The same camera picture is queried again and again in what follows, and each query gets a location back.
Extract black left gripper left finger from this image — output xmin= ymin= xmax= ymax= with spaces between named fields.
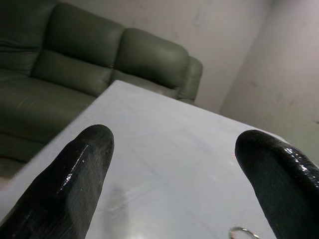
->
xmin=0 ymin=124 xmax=115 ymax=239

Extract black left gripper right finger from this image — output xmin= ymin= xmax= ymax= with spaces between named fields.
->
xmin=235 ymin=129 xmax=319 ymax=239

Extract green leather sofa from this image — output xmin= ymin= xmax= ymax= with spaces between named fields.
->
xmin=0 ymin=0 xmax=204 ymax=179

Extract silver key ring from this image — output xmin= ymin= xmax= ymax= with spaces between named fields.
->
xmin=229 ymin=226 xmax=263 ymax=239

